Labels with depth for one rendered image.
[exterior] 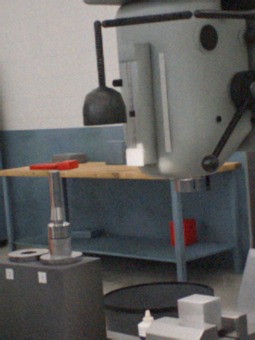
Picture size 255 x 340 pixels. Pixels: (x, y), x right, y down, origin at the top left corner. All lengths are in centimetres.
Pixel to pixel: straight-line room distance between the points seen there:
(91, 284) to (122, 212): 608
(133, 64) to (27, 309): 64
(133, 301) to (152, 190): 380
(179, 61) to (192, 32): 5
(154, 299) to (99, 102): 256
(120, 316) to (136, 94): 211
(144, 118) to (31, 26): 727
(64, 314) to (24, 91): 713
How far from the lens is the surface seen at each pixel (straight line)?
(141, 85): 149
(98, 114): 139
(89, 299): 186
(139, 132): 149
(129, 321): 349
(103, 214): 812
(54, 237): 184
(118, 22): 141
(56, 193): 184
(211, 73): 151
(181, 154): 150
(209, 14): 139
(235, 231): 687
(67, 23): 831
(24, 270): 187
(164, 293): 390
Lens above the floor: 146
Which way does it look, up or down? 5 degrees down
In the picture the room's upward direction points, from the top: 4 degrees counter-clockwise
